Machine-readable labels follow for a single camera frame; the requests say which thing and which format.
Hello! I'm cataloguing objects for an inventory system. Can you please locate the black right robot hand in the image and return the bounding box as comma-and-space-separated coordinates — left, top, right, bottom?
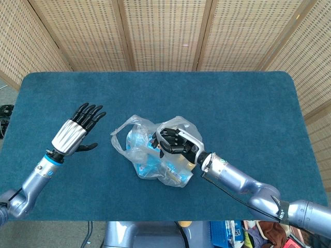
151, 126, 205, 166

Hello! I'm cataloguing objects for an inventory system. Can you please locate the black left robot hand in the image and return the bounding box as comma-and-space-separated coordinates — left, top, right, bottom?
51, 102, 107, 157

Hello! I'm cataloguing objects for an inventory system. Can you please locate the clear plastic bag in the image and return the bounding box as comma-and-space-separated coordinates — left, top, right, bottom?
110, 115, 203, 187

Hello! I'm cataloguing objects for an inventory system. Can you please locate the yellow packet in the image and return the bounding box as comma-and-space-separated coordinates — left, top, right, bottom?
180, 159, 197, 173

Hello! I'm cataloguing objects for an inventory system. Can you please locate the blue box with barcode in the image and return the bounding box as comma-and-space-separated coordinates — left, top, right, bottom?
162, 165, 194, 185

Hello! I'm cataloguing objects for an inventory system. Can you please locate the light blue carton box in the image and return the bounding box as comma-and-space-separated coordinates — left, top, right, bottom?
126, 128, 162, 179

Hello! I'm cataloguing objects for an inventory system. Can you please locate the blue carpet table cover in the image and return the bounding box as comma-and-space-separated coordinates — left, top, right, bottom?
0, 71, 328, 222

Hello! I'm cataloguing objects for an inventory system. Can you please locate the black wheeled equipment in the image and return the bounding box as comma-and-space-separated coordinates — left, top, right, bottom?
0, 104, 15, 139

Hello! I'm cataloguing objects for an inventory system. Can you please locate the blue-grey robot torso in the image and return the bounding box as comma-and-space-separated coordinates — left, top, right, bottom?
102, 221, 210, 248

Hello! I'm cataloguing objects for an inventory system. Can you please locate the blue plastic basket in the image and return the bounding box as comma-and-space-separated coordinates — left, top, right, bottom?
209, 220, 245, 248

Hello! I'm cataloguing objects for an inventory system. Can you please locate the woven rattan folding screen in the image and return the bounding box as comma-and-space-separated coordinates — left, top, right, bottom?
0, 0, 331, 192

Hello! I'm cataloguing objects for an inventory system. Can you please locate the brown cloth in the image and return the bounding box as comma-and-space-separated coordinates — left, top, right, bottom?
254, 221, 288, 248

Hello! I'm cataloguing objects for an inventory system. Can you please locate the red box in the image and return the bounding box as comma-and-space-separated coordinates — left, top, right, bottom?
283, 236, 299, 248

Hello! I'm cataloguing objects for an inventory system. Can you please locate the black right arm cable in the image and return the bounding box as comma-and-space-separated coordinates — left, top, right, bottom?
201, 172, 284, 223

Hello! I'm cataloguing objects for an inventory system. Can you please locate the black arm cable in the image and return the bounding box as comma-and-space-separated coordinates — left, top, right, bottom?
7, 188, 23, 203
201, 172, 284, 223

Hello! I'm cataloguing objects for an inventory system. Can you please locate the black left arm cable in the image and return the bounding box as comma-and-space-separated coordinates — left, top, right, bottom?
7, 188, 23, 203

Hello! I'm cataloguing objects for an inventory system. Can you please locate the black floor cable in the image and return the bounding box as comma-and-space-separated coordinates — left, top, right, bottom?
80, 221, 94, 248

